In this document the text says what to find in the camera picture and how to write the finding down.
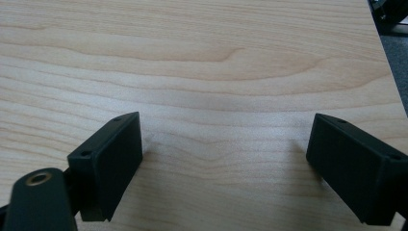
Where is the dark metal stand base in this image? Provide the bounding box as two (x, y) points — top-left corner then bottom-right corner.
(368, 0), (408, 26)

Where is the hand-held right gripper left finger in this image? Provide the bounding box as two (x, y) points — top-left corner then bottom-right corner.
(66, 111), (144, 222)

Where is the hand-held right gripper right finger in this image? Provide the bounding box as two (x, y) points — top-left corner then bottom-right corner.
(305, 113), (408, 227)

